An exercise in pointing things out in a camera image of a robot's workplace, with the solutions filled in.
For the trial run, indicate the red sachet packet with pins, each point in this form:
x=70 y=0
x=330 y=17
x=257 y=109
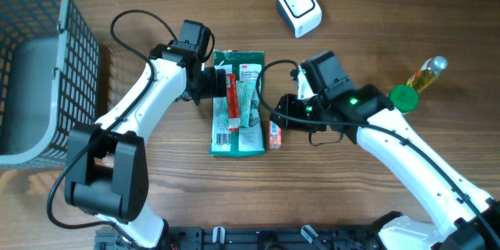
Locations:
x=233 y=111

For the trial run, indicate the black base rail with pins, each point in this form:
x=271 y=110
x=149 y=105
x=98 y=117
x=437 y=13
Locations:
x=307 y=237

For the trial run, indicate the green 3M gloves package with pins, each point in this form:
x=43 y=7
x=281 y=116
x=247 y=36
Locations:
x=246 y=141

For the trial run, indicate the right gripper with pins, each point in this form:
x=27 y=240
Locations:
x=289 y=104

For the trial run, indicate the yellow liquid clear bottle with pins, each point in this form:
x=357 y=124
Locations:
x=428 y=73

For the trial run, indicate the white barcode scanner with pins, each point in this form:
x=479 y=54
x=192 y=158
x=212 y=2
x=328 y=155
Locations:
x=301 y=16

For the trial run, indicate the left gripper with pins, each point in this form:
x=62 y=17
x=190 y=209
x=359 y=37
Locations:
x=207 y=85

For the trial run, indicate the pale green wipes packet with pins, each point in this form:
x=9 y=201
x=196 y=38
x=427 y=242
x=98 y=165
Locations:
x=247 y=103

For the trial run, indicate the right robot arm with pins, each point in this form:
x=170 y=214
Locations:
x=463 y=216

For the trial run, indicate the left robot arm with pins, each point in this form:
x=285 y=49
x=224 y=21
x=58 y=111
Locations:
x=106 y=173

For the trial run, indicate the green lid white jar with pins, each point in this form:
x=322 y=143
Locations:
x=404 y=98

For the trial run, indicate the grey plastic mesh basket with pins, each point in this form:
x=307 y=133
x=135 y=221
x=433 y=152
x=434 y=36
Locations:
x=50 y=66

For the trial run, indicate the orange Kleenex tissue pack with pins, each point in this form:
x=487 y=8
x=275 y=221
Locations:
x=275 y=136

